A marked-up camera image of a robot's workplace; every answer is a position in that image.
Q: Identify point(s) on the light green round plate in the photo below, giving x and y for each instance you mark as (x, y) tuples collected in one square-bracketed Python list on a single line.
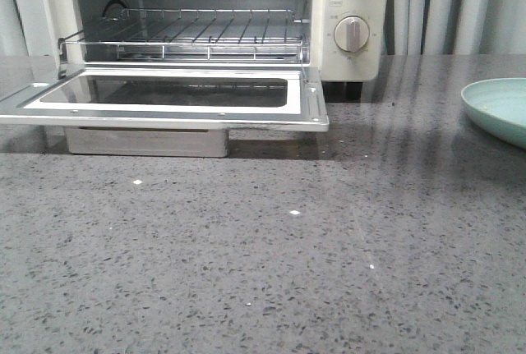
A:
[(498, 107)]

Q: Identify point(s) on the white curtain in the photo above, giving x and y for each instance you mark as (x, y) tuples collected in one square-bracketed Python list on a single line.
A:
[(428, 27)]

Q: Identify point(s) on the white Toshiba toaster oven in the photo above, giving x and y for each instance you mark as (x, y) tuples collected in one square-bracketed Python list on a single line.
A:
[(353, 58)]

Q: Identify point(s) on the oven glass door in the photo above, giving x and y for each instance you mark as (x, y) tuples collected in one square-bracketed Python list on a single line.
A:
[(169, 97)]

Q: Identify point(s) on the metal oven wire rack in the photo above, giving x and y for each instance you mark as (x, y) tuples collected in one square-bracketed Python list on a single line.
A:
[(203, 36)]

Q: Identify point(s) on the lower oven control knob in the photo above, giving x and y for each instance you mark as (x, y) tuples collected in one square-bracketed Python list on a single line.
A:
[(351, 34)]

